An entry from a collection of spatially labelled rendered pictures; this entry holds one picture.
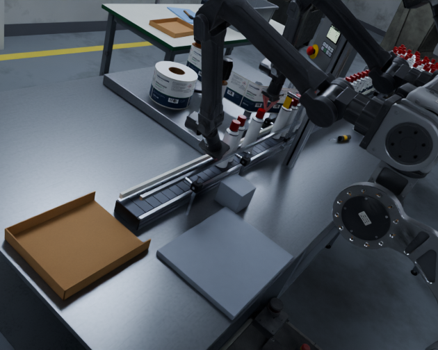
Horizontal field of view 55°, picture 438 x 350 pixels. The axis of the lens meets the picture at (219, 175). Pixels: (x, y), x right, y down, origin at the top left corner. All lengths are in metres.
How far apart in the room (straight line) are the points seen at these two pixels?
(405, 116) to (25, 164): 1.17
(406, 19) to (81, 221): 5.04
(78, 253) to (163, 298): 0.27
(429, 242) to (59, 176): 1.15
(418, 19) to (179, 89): 4.23
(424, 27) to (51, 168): 4.90
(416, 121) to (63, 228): 0.97
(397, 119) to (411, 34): 4.85
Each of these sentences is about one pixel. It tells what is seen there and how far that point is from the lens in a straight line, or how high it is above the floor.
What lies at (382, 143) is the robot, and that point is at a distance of 0.97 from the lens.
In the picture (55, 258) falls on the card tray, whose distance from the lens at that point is 1.23.
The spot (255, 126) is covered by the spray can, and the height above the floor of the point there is 1.02.
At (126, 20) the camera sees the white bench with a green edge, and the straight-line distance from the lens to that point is 3.27.
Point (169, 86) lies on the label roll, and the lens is 1.91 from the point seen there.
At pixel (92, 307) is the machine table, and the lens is 1.15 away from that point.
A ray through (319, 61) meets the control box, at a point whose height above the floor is 1.31.
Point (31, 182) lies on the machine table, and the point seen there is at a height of 0.83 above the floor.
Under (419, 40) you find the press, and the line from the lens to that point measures 5.75.
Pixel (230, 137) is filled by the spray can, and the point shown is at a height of 1.03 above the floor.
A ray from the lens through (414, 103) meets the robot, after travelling 1.02.
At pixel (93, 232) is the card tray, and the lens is 1.31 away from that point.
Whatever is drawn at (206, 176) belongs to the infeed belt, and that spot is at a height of 0.88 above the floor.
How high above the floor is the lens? 1.76
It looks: 33 degrees down
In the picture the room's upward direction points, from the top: 21 degrees clockwise
